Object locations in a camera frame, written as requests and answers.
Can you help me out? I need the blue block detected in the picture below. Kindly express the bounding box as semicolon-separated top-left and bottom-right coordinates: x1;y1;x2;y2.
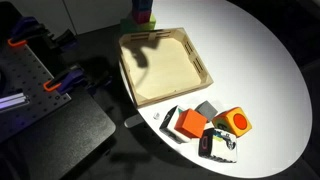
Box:
131;0;154;13

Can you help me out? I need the wooden tray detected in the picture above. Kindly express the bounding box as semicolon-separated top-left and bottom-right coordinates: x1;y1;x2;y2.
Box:
118;27;215;109

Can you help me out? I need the green block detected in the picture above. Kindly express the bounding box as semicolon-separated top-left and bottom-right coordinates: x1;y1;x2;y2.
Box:
119;13;157;34

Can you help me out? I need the magenta block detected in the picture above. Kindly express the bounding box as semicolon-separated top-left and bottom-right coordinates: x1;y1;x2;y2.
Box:
131;9;154;24

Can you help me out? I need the black and white picture cube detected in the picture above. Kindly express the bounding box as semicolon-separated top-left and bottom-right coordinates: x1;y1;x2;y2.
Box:
159;105;192;144

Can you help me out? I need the grey table foot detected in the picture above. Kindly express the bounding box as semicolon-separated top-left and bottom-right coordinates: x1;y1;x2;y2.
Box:
124;114;144;128

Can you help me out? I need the orange cube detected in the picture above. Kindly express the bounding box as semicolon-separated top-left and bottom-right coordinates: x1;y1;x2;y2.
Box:
174;108;208;139

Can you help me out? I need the grey cube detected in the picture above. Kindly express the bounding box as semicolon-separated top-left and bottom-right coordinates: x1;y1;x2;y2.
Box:
194;100;219;122

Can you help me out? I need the black white cube with letter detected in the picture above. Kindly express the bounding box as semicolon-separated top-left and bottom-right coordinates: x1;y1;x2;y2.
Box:
198;127;238;164

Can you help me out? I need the yellow cube with red circle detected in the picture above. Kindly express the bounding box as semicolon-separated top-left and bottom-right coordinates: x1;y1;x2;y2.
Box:
212;106;253;138

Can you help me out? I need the black platform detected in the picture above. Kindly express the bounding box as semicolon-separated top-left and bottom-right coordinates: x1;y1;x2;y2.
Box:
0;91;117;180

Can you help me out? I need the black perforated breadboard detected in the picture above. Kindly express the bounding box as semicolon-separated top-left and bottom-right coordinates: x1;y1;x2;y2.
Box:
0;43;72;143

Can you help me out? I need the aluminium extrusion bar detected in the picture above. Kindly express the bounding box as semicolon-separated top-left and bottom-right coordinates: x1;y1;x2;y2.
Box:
0;92;30;113

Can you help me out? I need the black clamp with orange handle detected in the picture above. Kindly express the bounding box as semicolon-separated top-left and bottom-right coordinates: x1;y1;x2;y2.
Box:
7;16;78;51
43;64;114;95

